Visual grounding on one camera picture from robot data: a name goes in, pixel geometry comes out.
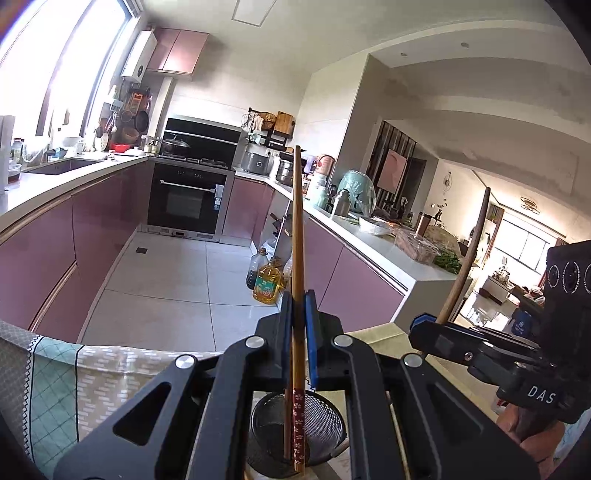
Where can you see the patterned green yellow tablecloth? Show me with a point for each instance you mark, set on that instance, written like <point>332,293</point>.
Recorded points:
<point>69,383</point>

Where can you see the clear plastic food container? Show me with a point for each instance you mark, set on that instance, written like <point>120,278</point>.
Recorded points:
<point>415,244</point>

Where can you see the silver rice cooker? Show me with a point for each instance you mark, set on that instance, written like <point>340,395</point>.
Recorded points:
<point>256,161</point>

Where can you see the dark liquid plastic bottle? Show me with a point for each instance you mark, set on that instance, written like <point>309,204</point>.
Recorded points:
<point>255,272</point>

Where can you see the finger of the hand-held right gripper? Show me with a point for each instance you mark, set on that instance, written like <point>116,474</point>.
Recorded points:
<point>443,341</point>
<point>508,336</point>

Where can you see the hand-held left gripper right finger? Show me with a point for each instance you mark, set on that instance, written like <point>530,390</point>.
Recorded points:
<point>310,337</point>

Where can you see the pink wall cabinet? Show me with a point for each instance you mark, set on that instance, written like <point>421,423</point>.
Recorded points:
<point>178,50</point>

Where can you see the red bowl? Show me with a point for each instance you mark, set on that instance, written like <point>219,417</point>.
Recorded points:
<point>120,147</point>

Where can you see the white water heater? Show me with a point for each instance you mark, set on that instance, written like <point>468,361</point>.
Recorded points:
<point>138,55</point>

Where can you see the person's right hand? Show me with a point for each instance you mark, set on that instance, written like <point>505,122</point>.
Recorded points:
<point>535,454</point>

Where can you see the hanging kitchen utensils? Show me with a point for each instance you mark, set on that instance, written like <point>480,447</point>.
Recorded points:
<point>129,115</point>

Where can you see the wooden cutting board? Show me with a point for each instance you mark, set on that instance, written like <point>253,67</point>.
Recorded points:
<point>285,122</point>

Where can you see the kitchen window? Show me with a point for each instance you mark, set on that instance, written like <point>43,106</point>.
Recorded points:
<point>46,60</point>

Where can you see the green leafy vegetables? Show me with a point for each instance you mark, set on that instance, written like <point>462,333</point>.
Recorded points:
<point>448,263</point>

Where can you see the pink wall painting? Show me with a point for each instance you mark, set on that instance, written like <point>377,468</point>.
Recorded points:
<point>391,170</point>

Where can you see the pink base cabinets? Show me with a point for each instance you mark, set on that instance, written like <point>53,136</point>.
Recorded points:
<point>55,244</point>

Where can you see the steel stock pot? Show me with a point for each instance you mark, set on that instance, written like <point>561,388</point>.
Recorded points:
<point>284,170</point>

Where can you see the black storage rack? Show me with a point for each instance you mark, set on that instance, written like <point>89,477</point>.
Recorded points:
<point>270,138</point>

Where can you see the pink kettle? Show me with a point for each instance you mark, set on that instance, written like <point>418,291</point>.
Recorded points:
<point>325,165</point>

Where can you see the mint green jar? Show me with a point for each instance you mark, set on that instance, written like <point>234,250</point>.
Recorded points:
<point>318,194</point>

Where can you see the black range hood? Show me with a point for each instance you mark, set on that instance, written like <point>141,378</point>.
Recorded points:
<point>203,138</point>

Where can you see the steel thermos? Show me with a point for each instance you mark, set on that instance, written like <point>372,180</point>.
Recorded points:
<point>340,203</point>

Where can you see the black wok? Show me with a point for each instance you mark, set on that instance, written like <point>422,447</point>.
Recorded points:
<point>174,146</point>

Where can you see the wooden chopstick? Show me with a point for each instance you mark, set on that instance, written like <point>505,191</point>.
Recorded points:
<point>288,415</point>
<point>299,230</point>
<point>466,267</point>

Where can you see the yellow cooking oil bottle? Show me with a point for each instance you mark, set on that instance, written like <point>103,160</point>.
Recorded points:
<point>267,286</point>

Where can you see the black mesh utensil holder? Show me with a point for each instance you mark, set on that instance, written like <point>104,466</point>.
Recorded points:
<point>323,429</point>

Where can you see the kitchen sink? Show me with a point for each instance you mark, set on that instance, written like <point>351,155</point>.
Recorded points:
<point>64,165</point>

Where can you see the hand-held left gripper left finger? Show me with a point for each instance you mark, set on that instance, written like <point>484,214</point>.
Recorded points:
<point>288,332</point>

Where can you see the gas stove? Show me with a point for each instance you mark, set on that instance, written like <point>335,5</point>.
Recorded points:
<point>198,161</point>

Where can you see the mint green appliance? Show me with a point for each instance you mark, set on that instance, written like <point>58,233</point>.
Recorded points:
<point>358,191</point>

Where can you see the black built-in oven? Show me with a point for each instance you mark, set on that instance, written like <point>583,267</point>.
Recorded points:
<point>184,198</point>

